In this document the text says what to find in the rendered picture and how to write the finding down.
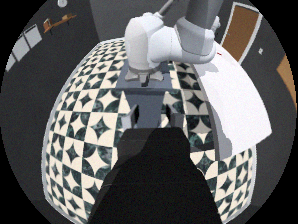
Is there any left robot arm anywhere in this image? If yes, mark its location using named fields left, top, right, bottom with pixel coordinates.
left=142, top=0, right=221, bottom=30

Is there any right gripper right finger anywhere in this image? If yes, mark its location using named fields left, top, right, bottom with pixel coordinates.
left=166, top=104, right=185, bottom=131

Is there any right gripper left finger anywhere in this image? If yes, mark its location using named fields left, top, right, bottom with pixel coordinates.
left=121, top=105, right=140, bottom=131

